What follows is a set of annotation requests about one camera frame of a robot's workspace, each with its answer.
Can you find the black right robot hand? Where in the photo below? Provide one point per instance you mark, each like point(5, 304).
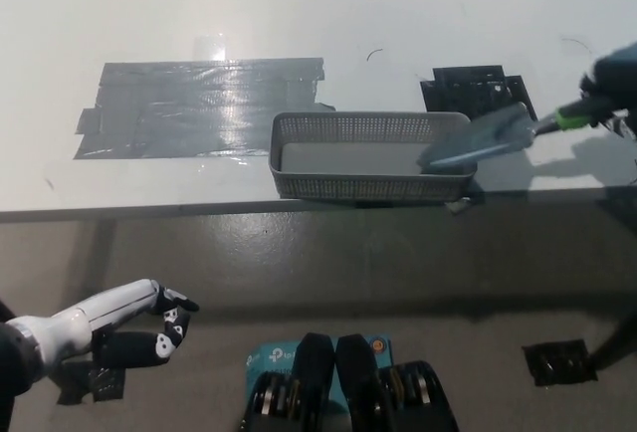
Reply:
point(617, 78)

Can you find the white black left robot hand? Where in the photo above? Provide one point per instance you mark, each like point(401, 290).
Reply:
point(64, 325)

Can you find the black tape patch on desk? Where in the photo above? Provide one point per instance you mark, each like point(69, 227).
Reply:
point(463, 91)

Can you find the black table leg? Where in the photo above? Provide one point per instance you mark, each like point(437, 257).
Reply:
point(617, 342)
point(6, 308)

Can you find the black floor tape patch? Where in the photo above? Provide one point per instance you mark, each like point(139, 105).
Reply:
point(97, 384)
point(557, 362)

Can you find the small grey tape piece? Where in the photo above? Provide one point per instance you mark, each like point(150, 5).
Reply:
point(460, 205)

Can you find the teal tp-link box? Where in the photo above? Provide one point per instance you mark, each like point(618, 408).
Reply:
point(274, 357)

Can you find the grey perforated plastic basket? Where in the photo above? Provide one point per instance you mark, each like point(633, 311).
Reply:
point(368, 185)

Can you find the large grey duct tape patch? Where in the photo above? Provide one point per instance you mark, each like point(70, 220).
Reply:
point(179, 118)

